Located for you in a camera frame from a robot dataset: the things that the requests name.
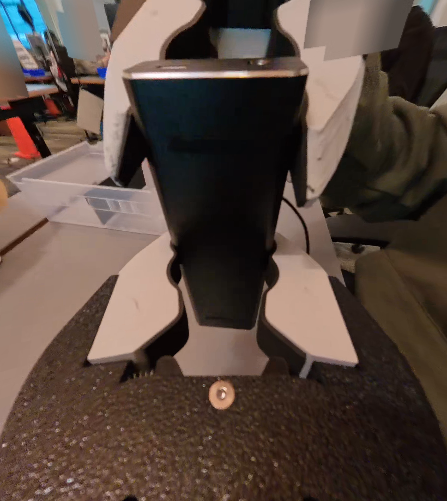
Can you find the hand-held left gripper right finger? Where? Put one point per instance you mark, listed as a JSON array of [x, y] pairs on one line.
[[309, 313]]

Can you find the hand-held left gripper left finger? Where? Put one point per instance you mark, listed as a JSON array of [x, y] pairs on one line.
[[137, 305]]

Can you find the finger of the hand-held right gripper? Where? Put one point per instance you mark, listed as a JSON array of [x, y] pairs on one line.
[[141, 39], [333, 98]]

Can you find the black USB hub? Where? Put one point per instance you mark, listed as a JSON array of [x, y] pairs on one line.
[[215, 176]]

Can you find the large clear plastic bin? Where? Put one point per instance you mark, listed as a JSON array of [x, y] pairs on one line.
[[51, 188]]

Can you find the person's right forearm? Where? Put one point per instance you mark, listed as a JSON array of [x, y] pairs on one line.
[[395, 156]]

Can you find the small blue bin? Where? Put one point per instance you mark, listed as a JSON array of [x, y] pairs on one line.
[[102, 73]]

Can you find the wooden edge office table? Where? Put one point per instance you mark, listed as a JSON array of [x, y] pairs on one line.
[[88, 80], [12, 100]]

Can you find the grey board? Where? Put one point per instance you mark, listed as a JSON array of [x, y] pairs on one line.
[[90, 111]]

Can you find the black office chair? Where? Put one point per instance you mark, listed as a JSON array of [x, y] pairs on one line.
[[356, 229]]

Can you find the small clear organizer tray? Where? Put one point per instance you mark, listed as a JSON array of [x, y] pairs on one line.
[[118, 207]]

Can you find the orange traffic cone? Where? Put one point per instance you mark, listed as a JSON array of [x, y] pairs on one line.
[[53, 106], [22, 137]]

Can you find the person's green hoodie torso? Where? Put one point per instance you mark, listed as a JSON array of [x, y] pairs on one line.
[[423, 313]]

